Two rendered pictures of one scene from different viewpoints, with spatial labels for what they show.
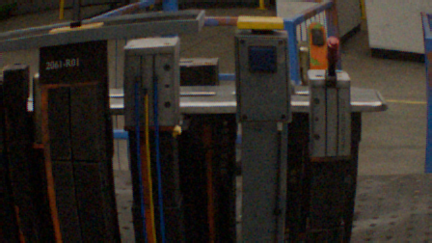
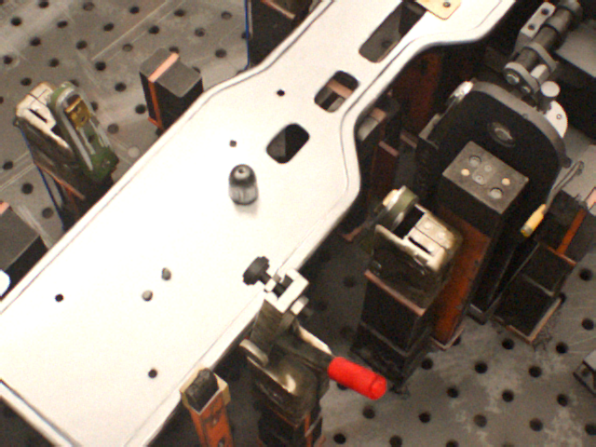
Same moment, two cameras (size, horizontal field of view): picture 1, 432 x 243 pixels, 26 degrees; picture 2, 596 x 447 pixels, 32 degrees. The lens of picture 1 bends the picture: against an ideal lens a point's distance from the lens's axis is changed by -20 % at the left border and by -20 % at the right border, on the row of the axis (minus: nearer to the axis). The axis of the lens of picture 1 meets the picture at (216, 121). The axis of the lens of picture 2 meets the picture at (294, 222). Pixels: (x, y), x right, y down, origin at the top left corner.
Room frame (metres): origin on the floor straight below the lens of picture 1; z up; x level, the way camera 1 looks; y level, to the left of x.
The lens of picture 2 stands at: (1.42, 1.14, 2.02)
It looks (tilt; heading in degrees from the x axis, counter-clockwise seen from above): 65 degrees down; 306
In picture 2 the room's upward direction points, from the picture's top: straight up
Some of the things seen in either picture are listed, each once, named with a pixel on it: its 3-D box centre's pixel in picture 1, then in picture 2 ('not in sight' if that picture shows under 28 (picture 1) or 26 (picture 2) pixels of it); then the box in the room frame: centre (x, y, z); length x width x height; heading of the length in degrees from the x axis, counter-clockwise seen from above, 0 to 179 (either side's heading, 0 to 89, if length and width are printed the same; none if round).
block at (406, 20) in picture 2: not in sight; (422, 72); (1.74, 0.41, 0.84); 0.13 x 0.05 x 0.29; 177
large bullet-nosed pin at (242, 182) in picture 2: not in sight; (242, 183); (1.77, 0.75, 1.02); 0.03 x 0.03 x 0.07
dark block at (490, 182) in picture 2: not in sight; (455, 261); (1.55, 0.65, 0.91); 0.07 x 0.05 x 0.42; 177
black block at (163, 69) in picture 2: not in sight; (180, 135); (1.94, 0.68, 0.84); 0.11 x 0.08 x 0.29; 177
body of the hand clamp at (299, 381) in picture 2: not in sight; (290, 403); (1.61, 0.89, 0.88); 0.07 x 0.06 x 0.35; 177
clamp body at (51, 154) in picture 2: not in sight; (83, 183); (1.98, 0.81, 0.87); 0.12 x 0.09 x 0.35; 177
